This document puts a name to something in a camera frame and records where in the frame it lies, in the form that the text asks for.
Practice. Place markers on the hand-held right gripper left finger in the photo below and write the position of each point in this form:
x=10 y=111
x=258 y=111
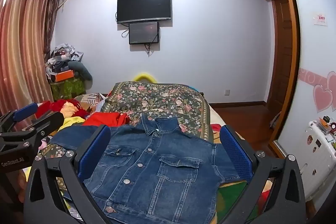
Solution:
x=93 y=150

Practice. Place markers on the blue denim jeans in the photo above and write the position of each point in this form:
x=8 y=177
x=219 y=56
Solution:
x=157 y=161

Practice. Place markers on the green cloth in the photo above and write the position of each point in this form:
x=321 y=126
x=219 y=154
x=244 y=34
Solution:
x=229 y=197

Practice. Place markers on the small black monitor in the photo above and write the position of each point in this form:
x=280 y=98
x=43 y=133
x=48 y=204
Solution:
x=143 y=33

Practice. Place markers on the floral blanket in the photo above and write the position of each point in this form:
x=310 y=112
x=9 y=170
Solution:
x=157 y=98

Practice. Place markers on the grey pillow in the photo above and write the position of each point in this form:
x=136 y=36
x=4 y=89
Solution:
x=82 y=70

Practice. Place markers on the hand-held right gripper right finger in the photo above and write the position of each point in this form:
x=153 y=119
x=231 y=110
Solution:
x=236 y=158

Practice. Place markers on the wooden door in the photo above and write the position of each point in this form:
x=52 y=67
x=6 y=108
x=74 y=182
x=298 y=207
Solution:
x=282 y=56

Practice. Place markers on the white suitcase with stickers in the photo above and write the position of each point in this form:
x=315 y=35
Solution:
x=315 y=161

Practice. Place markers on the white wall socket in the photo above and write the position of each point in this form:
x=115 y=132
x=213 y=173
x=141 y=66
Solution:
x=227 y=92

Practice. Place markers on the striped pink curtain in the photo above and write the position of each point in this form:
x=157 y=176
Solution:
x=23 y=43

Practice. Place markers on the black wall television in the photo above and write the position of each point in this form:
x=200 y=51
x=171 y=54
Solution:
x=143 y=6

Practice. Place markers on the pile of silver bags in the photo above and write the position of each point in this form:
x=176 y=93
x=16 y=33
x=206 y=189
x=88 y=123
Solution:
x=63 y=54

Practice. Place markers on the orange box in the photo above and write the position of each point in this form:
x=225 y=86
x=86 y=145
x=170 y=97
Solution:
x=63 y=75

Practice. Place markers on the red plush toy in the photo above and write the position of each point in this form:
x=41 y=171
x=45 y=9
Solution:
x=63 y=106

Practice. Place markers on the printed paper bag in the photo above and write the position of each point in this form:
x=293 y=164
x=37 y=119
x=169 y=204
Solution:
x=92 y=102

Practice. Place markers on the yellow round object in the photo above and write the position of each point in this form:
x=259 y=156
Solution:
x=145 y=76

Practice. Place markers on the yellow cloth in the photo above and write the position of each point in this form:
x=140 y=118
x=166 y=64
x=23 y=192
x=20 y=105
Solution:
x=72 y=121

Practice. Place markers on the red garment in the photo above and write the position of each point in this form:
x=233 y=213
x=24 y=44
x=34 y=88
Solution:
x=105 y=119

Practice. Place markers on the wardrobe door with pink hearts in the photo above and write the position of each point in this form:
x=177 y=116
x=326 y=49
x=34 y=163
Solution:
x=312 y=56

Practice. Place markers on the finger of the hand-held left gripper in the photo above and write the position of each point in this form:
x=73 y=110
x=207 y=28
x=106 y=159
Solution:
x=48 y=121
x=25 y=111

